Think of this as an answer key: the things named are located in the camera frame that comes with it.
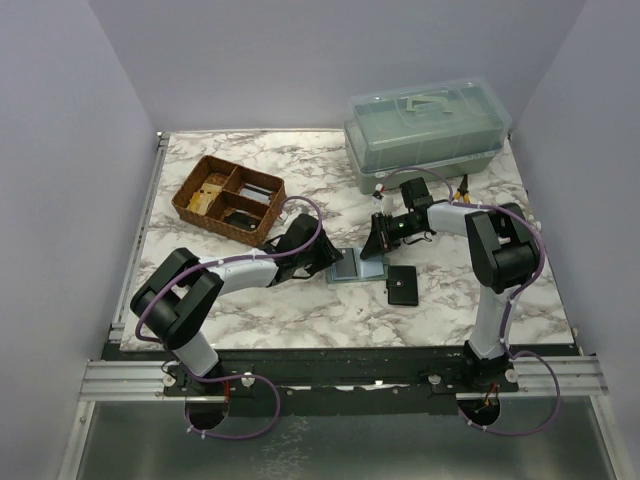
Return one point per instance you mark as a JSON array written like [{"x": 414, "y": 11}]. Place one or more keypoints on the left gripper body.
[{"x": 310, "y": 258}]

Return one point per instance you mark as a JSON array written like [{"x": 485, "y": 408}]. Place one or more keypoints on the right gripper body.
[{"x": 401, "y": 228}]

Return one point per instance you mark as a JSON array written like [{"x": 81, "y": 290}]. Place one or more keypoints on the green card holder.
[{"x": 373, "y": 269}]

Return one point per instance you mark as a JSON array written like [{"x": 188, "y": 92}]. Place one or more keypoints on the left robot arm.
[{"x": 176, "y": 299}]

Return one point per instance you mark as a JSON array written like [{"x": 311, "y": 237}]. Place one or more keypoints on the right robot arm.
[{"x": 506, "y": 257}]

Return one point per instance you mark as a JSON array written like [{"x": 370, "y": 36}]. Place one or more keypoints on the black card holder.
[{"x": 402, "y": 286}]

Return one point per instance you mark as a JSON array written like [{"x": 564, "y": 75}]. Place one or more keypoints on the woven brown basket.
[{"x": 229, "y": 199}]

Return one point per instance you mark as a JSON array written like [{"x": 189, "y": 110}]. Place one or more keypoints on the translucent green storage box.
[{"x": 452, "y": 127}]

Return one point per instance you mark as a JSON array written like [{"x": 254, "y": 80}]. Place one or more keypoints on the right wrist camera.
[{"x": 384, "y": 202}]

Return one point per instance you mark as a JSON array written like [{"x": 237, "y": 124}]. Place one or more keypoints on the yellow handled pliers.
[{"x": 462, "y": 193}]

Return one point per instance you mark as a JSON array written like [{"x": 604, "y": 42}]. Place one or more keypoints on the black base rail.
[{"x": 331, "y": 382}]

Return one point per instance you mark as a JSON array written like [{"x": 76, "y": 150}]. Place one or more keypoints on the aluminium frame rail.
[{"x": 118, "y": 321}]

